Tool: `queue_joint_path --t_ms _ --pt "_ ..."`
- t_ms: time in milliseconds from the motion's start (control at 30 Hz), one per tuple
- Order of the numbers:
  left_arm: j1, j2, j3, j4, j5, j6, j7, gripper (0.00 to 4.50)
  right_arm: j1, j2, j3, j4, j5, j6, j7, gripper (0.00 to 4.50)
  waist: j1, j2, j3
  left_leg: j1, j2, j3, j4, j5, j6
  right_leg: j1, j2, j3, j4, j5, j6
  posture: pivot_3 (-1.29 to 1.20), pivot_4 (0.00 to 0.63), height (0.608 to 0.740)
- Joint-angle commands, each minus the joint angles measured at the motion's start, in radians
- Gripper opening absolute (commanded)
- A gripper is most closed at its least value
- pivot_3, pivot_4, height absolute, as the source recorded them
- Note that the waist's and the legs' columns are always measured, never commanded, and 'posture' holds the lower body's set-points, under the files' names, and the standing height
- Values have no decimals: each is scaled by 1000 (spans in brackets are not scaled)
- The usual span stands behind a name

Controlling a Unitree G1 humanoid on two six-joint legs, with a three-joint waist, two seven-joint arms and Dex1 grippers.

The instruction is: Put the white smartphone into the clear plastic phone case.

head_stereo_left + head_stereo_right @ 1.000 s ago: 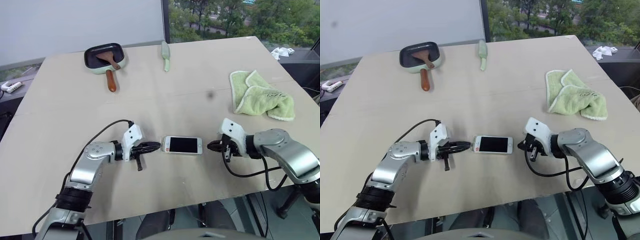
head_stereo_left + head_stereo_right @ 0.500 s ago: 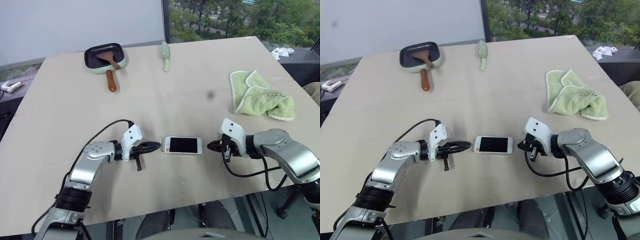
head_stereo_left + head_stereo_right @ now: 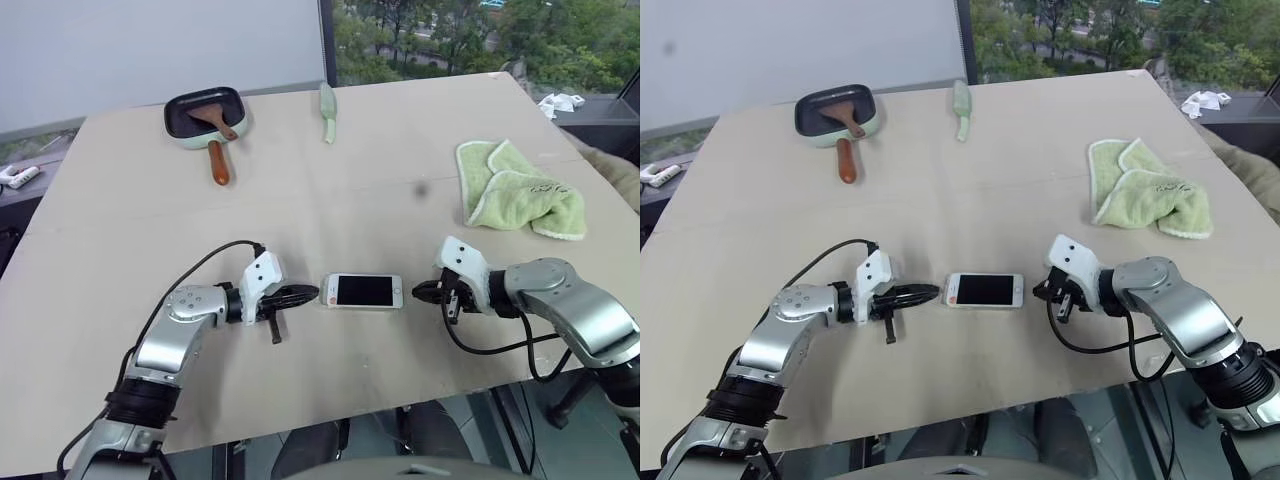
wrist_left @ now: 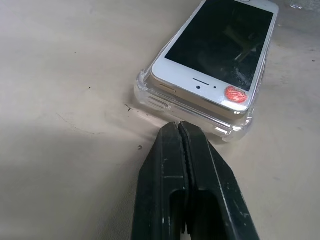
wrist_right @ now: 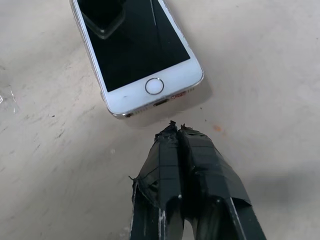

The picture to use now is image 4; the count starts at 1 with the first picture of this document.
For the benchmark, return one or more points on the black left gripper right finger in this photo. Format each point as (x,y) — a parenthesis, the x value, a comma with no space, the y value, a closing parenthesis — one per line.
(215,190)

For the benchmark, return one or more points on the clear phone case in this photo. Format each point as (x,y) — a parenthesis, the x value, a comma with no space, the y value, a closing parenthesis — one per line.
(192,117)

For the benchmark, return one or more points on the white smartphone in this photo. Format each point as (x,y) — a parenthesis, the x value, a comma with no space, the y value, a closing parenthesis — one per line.
(215,42)

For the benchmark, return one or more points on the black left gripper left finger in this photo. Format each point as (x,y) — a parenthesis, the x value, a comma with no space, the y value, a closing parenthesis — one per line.
(157,180)

